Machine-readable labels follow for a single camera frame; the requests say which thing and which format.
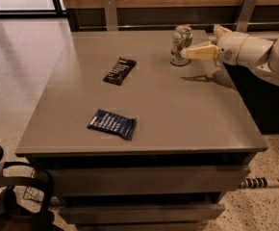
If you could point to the lower grey drawer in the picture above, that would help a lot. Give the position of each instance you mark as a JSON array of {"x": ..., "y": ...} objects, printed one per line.
[{"x": 141, "y": 214}]

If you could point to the right metal wall bracket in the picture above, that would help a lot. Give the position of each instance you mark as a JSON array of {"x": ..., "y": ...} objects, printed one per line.
[{"x": 246, "y": 10}]

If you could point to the left metal wall bracket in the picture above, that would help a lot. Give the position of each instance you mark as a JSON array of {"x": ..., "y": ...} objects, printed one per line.
[{"x": 110, "y": 11}]

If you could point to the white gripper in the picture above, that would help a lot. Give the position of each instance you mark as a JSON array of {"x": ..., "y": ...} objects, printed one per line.
[{"x": 227, "y": 48}]

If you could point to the black snack bar wrapper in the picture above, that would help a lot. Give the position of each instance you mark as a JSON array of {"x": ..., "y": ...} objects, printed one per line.
[{"x": 119, "y": 71}]

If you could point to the black bag with strap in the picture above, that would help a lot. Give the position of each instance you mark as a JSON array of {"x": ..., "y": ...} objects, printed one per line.
[{"x": 14, "y": 217}]

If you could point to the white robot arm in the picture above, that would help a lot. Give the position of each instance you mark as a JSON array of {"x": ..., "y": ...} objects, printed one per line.
[{"x": 260, "y": 56}]

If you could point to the blue snack bar wrapper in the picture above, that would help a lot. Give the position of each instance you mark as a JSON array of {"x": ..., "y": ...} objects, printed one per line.
[{"x": 114, "y": 124}]

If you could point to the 7up soda can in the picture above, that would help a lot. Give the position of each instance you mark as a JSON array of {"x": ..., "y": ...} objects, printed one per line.
[{"x": 182, "y": 38}]

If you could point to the grey drawer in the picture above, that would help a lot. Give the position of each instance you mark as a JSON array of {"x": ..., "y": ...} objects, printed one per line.
[
  {"x": 147, "y": 180},
  {"x": 141, "y": 214}
]

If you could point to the metal wall bracket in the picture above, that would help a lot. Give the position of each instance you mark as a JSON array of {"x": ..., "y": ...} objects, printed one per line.
[
  {"x": 246, "y": 10},
  {"x": 110, "y": 11}
]

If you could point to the upper grey drawer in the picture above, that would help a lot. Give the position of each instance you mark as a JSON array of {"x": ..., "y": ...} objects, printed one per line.
[{"x": 147, "y": 180}]

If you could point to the grey drawer cabinet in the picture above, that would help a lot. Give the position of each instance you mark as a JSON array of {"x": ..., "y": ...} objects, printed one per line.
[{"x": 189, "y": 116}]

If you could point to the black white striped stick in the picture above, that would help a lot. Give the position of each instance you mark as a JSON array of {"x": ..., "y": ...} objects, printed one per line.
[{"x": 259, "y": 183}]

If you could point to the black wire basket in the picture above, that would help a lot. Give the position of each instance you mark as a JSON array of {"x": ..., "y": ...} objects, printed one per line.
[{"x": 35, "y": 192}]

